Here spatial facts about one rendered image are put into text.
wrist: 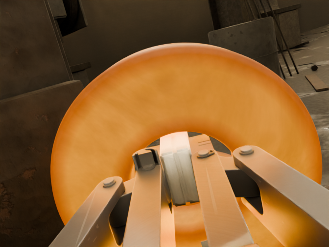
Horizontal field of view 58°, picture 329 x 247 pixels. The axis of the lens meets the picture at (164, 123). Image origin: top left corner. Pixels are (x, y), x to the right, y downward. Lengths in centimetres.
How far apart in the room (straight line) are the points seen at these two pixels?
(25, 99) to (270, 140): 36
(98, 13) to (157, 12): 155
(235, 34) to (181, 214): 246
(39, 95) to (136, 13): 711
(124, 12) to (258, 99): 724
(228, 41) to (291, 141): 249
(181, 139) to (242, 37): 249
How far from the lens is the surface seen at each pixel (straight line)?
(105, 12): 719
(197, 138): 17
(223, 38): 267
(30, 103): 46
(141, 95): 15
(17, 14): 52
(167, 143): 15
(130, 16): 743
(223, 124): 16
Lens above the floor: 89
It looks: 15 degrees down
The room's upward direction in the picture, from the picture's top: 14 degrees counter-clockwise
